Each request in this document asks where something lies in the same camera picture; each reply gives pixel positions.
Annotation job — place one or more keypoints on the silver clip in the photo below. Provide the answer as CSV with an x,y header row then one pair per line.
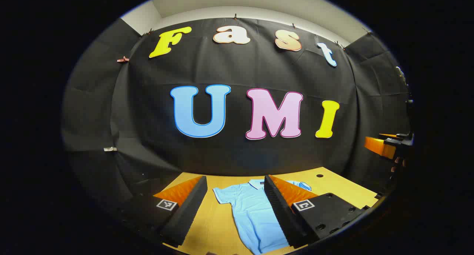
x,y
110,148

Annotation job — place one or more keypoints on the copper clip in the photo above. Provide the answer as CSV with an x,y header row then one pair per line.
x,y
123,59

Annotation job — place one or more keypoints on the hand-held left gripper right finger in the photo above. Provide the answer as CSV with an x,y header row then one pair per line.
x,y
279,210

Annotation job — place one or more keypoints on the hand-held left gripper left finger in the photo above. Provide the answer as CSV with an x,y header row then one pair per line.
x,y
190,210

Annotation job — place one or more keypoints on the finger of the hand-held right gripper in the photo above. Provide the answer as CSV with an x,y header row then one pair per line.
x,y
377,146
390,135

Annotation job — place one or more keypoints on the light blue T-shirt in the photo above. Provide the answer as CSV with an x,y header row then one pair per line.
x,y
250,210

